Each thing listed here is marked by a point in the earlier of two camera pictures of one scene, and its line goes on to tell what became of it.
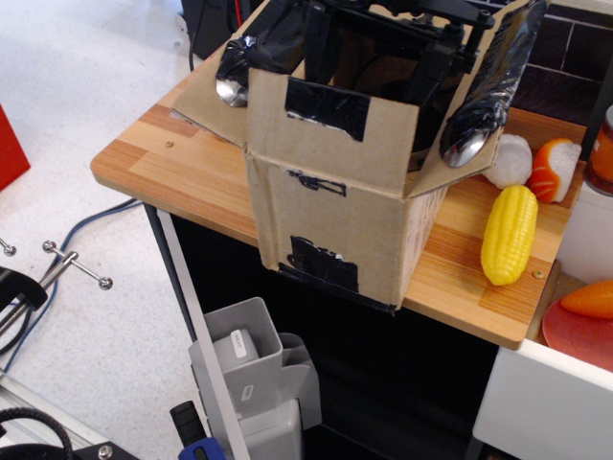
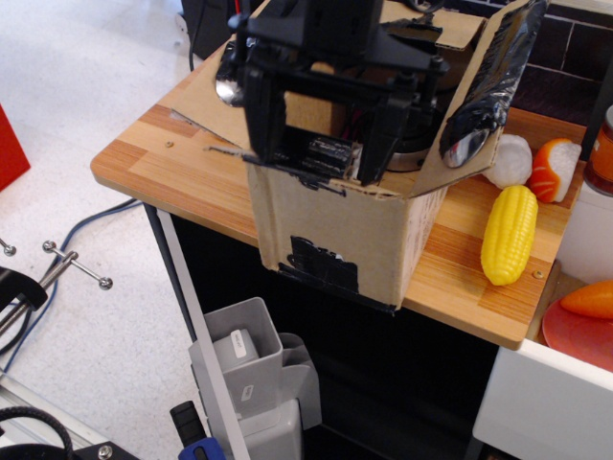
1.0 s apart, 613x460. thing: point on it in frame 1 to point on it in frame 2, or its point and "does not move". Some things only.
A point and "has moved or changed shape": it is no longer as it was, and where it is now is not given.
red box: (13, 163) does not move
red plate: (589, 338) does not move
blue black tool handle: (196, 445) does not move
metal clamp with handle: (18, 292) does not move
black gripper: (458, 23) to (313, 41)
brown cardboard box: (347, 185) has moved or changed shape
